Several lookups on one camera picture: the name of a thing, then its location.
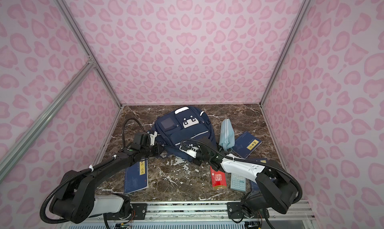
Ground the navy blue student backpack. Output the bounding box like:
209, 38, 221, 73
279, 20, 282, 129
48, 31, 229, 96
150, 106, 216, 165

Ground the blue book yellow label back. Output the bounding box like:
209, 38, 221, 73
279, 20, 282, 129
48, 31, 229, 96
233, 132, 263, 159

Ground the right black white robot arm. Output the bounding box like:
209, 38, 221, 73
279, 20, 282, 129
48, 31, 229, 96
181, 138, 303, 218

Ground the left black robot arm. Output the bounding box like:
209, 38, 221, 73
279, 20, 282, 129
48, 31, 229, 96
39, 131, 164, 224

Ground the light blue pencil case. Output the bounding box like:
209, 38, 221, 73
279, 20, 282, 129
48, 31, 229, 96
219, 119, 235, 152

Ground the red rectangular box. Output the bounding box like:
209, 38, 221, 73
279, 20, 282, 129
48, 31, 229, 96
210, 167, 227, 190

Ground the teal calculator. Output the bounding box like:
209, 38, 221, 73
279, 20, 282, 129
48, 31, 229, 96
230, 174, 247, 192

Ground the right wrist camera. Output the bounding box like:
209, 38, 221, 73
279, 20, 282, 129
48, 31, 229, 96
179, 145, 200, 158

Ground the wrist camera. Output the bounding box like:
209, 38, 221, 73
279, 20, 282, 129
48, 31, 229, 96
179, 145, 200, 158
149, 131, 158, 146

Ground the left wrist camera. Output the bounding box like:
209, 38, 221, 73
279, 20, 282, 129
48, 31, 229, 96
149, 131, 158, 146

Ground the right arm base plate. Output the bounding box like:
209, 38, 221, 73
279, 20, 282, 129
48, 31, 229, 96
227, 202, 270, 220

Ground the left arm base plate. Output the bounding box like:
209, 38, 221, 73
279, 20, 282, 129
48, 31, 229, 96
106, 203, 148, 221

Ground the aluminium front rail frame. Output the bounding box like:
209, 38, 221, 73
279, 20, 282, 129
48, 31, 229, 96
59, 200, 319, 229

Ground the aluminium diagonal frame bar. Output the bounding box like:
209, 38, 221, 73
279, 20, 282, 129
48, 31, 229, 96
1, 59, 94, 182

